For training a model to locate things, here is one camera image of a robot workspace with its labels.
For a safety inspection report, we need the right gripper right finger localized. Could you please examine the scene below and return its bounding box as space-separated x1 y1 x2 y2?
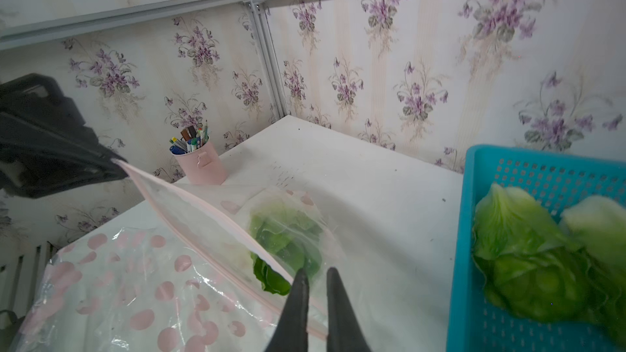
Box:
326 267 372 352

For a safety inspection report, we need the bagged cabbage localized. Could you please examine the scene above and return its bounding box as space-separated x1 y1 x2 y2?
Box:
559 196 625 348
249 201 328 281

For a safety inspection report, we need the clear zip-top bag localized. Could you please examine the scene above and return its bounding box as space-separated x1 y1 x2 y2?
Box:
117 160 362 340
11 229 278 351

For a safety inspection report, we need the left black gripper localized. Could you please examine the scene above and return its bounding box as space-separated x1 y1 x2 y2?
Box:
1 73 127 199

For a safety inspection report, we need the coloured pens bundle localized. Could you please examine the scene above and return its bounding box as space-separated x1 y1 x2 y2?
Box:
169 121 210 156

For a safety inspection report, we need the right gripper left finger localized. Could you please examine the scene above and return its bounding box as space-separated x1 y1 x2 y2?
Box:
265 269 309 352

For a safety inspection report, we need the teal plastic basket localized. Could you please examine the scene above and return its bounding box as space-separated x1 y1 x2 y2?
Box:
446 145 625 351

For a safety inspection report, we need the pink pen cup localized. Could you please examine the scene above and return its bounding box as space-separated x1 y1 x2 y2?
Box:
174 141 228 185

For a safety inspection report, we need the green chinese cabbage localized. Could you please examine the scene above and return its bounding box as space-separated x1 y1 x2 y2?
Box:
472 183 592 323

